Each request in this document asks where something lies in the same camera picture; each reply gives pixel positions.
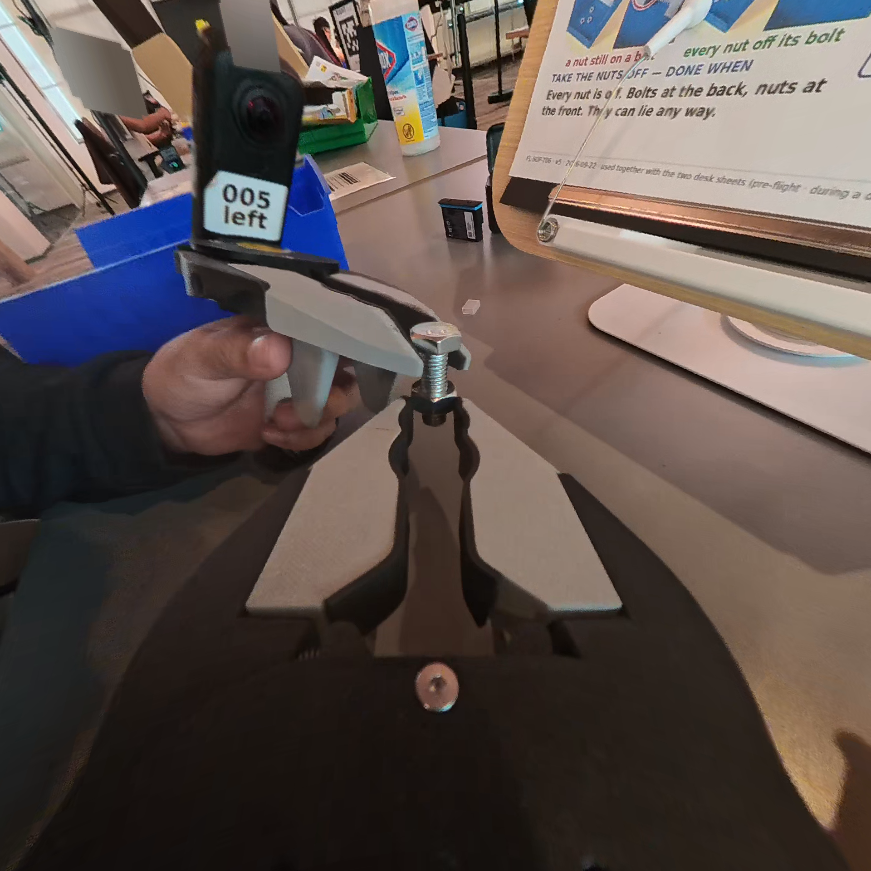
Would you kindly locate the white barcode label sheet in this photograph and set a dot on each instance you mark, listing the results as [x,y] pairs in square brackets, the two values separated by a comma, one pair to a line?
[357,180]

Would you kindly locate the disinfecting wipes canister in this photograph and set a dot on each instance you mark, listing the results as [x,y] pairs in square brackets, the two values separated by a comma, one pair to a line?
[408,88]

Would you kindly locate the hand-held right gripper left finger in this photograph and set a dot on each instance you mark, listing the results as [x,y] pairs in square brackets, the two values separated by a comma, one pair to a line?
[333,531]

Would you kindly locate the silver hex nut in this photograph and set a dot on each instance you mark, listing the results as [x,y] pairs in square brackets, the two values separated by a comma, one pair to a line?
[434,393]

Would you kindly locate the blue plastic bin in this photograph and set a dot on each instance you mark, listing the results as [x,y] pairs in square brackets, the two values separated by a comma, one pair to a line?
[136,299]

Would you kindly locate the small black battery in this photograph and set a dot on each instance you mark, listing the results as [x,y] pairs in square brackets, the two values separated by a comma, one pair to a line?
[461,221]

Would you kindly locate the person's left forearm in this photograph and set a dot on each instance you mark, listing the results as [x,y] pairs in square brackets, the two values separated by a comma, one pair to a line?
[68,435]

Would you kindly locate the printed instruction sheet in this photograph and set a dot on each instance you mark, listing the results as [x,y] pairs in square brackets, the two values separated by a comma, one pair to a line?
[680,150]

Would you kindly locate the instruction sheet on stand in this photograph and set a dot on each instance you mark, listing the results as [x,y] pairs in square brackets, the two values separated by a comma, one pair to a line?
[653,320]

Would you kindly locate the black chair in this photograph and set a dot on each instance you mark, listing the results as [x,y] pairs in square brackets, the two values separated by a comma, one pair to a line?
[112,163]

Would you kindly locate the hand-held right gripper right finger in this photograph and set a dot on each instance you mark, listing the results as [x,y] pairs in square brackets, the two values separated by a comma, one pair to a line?
[537,537]

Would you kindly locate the open cardboard snack box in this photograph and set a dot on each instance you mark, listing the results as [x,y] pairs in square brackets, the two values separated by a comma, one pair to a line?
[333,88]

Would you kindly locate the person's left hand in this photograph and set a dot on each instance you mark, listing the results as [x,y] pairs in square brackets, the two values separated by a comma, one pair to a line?
[204,388]

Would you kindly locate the silver hex bolt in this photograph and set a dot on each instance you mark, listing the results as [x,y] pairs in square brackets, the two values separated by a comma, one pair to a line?
[435,338]

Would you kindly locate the green plastic bin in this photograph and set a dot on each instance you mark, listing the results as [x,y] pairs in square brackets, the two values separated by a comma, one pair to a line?
[340,136]

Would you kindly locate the brown cardboard box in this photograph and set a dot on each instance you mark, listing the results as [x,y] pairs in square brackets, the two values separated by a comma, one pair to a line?
[170,68]

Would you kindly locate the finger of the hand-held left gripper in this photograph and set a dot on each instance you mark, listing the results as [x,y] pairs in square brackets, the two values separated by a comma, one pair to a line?
[326,313]
[388,299]

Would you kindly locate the black case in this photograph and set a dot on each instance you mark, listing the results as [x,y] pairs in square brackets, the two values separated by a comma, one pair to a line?
[493,150]

